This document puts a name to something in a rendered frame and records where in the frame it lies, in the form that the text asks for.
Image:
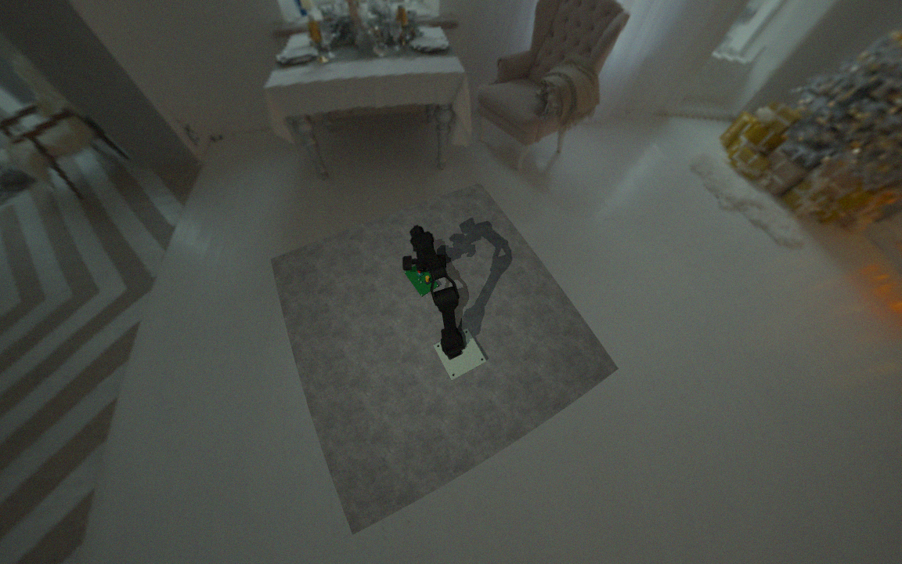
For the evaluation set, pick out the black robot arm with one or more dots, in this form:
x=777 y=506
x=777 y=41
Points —
x=446 y=299

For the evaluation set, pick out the green circuit board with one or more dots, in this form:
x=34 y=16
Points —
x=420 y=280

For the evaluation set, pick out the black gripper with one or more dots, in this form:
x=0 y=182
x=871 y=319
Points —
x=408 y=261

